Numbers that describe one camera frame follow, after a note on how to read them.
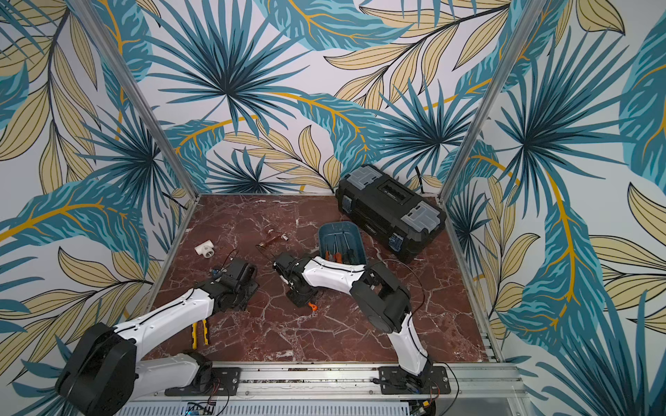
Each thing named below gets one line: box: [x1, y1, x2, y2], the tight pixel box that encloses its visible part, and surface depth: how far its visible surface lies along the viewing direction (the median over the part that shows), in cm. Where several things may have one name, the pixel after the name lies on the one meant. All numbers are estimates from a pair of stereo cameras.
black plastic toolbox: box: [336, 164, 447, 264], surface depth 97 cm
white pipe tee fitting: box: [194, 239, 216, 260], surface depth 100 cm
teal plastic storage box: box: [318, 221, 367, 265], surface depth 105 cm
